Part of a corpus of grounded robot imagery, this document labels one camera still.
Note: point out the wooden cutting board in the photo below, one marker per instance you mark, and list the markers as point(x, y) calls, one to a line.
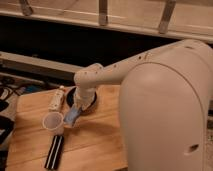
point(93, 144)

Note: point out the metal railing post right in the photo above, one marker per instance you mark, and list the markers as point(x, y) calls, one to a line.
point(166, 16)

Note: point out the metal railing post left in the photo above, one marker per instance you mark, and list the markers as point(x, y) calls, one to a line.
point(25, 8)

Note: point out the white tube bottle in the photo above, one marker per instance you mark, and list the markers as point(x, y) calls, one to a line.
point(57, 99)

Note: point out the black white striped bar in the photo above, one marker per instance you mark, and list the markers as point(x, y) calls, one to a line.
point(54, 154)

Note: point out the metal railing post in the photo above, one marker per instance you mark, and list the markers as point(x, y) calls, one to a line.
point(166, 16)
point(25, 8)
point(103, 12)

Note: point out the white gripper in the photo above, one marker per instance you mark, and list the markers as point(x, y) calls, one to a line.
point(83, 97)

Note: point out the black ceramic bowl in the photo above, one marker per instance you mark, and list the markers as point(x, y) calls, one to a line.
point(70, 101)

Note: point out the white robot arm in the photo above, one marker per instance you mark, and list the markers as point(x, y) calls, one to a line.
point(164, 100)

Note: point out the metal railing post middle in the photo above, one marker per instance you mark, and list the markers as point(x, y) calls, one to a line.
point(103, 12)

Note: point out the clear plastic cup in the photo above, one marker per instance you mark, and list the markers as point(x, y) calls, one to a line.
point(53, 122)

